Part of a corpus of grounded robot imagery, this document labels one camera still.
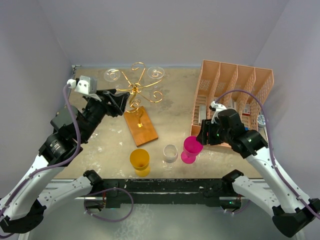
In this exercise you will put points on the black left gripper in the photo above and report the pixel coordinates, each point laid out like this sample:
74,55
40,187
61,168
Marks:
111,109

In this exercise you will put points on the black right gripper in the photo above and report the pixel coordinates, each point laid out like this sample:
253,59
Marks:
203,137

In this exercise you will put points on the clear wine glass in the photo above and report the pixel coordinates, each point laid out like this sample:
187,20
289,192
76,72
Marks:
155,73
112,75
170,155

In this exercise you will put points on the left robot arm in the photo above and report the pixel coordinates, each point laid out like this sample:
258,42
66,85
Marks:
24,208

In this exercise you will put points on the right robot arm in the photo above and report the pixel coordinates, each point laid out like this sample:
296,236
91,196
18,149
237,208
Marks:
290,208

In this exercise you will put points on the clear wine glass front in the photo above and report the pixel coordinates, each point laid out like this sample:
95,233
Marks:
170,155

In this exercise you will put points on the wooden rack base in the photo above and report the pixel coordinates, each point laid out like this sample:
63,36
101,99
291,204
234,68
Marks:
140,127

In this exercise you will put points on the magenta plastic goblet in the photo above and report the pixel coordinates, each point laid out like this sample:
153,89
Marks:
191,149

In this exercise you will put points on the yellow plastic goblet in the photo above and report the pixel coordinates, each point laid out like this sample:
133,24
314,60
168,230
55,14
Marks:
140,161

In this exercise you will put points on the peach plastic file organizer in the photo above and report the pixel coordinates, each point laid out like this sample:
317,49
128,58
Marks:
216,78

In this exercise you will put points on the gold wire glass rack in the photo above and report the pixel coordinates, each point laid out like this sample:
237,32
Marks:
135,89

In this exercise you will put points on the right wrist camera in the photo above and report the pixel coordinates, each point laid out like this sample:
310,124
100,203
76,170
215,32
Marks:
216,108

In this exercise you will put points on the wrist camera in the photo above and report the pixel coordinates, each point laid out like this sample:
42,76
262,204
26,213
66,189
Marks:
87,86
216,108

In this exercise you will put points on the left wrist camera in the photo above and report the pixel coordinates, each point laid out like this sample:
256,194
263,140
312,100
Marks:
87,86

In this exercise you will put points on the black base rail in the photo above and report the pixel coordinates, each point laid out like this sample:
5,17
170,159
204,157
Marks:
211,192

